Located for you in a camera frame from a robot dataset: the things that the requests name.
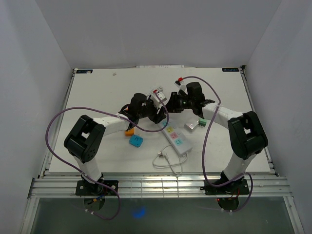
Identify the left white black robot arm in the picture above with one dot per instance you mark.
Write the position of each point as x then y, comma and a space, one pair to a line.
84, 139

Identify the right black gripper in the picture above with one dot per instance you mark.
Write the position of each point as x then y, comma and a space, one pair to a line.
171, 106

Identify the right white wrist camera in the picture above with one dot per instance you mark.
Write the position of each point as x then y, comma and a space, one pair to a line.
181, 85

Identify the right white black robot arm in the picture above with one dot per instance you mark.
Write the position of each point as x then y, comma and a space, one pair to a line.
247, 136

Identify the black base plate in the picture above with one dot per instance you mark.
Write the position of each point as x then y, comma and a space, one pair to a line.
234, 188
97, 187

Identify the right blue corner label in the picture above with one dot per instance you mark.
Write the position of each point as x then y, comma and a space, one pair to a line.
230, 69

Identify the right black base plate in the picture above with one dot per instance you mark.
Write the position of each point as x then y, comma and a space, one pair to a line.
234, 188

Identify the aluminium front rail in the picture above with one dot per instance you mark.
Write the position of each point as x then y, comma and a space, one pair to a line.
149, 186

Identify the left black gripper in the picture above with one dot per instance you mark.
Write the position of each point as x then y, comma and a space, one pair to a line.
157, 118

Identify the left blue corner label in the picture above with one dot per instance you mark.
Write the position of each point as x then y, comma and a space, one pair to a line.
84, 71

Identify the green plug adapter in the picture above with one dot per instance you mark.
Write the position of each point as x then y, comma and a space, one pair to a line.
202, 122

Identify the blue plug adapter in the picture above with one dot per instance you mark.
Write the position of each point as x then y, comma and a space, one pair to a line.
136, 140

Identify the pink plug adapter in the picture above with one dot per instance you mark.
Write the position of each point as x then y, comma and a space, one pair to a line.
191, 124

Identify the orange power adapter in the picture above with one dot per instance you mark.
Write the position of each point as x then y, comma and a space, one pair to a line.
130, 132

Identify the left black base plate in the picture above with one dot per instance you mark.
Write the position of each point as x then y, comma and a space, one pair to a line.
97, 187

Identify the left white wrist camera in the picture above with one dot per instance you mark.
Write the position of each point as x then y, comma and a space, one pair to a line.
158, 97

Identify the blue corner label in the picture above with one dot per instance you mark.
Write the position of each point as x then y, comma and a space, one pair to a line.
230, 69
84, 71

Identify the white pastel power strip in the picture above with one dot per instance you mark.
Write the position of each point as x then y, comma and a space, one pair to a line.
176, 138

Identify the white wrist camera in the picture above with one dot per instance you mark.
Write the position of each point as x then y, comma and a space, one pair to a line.
158, 97
181, 85

